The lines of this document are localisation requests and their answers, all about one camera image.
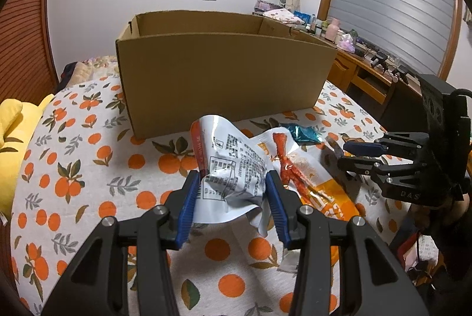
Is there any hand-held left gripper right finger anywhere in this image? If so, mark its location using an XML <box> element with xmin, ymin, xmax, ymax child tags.
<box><xmin>265</xmin><ymin>169</ymin><xmax>430</xmax><ymax>316</ymax></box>

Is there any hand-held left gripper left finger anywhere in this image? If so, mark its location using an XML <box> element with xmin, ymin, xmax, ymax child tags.
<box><xmin>40</xmin><ymin>170</ymin><xmax>201</xmax><ymax>316</ymax></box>

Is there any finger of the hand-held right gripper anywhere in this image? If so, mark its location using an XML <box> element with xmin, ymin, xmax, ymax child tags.
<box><xmin>337</xmin><ymin>155</ymin><xmax>422</xmax><ymax>188</ymax></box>
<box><xmin>343</xmin><ymin>132</ymin><xmax>429</xmax><ymax>158</ymax></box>

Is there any orange white chicken feet packet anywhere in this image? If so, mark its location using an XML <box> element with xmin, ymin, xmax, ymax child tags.
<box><xmin>254</xmin><ymin>128</ymin><xmax>361</xmax><ymax>225</ymax></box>

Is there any large white snack packet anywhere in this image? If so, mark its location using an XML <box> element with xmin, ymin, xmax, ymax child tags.
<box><xmin>190</xmin><ymin>113</ymin><xmax>271</xmax><ymax>238</ymax></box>

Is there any cardboard box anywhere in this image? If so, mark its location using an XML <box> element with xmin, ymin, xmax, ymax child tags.
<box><xmin>115</xmin><ymin>9</ymin><xmax>339</xmax><ymax>140</ymax></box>

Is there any teal foil snack packet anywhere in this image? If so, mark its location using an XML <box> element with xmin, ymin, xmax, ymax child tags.
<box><xmin>286</xmin><ymin>124</ymin><xmax>325</xmax><ymax>144</ymax></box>

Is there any wooden cabinet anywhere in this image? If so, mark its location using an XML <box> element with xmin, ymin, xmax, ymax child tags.
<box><xmin>324</xmin><ymin>42</ymin><xmax>422</xmax><ymax>107</ymax></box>

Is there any orange print bed sheet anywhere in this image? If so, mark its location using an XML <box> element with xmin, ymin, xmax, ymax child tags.
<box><xmin>11</xmin><ymin>78</ymin><xmax>418</xmax><ymax>316</ymax></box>

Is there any purple tissue pack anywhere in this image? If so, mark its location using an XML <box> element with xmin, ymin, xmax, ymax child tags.
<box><xmin>337</xmin><ymin>33</ymin><xmax>357</xmax><ymax>53</ymax></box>

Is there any pink bottle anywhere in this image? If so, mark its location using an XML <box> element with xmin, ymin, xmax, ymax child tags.
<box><xmin>326</xmin><ymin>17</ymin><xmax>341</xmax><ymax>42</ymax></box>

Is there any folded floral cloth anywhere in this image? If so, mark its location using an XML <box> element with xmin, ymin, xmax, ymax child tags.
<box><xmin>263</xmin><ymin>8</ymin><xmax>301</xmax><ymax>24</ymax></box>

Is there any floral blanket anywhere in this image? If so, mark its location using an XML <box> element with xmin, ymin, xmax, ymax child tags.
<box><xmin>74</xmin><ymin>56</ymin><xmax>121</xmax><ymax>81</ymax></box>

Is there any purple patterned bag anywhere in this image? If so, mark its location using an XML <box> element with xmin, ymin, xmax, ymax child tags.
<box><xmin>256</xmin><ymin>0</ymin><xmax>279</xmax><ymax>13</ymax></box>

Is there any dark cloth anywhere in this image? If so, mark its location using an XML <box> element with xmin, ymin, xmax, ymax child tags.
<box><xmin>59</xmin><ymin>62</ymin><xmax>80</xmax><ymax>85</ymax></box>

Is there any yellow plush toy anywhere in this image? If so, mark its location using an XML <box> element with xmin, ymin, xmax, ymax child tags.
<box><xmin>0</xmin><ymin>95</ymin><xmax>55</xmax><ymax>217</ymax></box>

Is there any wooden louvered wardrobe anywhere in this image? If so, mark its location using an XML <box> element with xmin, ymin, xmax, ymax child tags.
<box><xmin>0</xmin><ymin>0</ymin><xmax>60</xmax><ymax>106</ymax></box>

